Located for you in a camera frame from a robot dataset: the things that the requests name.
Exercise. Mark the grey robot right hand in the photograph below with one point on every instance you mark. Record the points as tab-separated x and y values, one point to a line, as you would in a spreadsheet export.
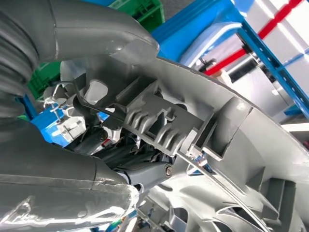
48	166

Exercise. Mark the blue metal shelf rack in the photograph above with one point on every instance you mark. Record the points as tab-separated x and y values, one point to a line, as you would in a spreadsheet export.
183	35

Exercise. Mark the red barrier belt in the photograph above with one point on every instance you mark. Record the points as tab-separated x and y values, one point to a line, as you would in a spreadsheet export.
265	28

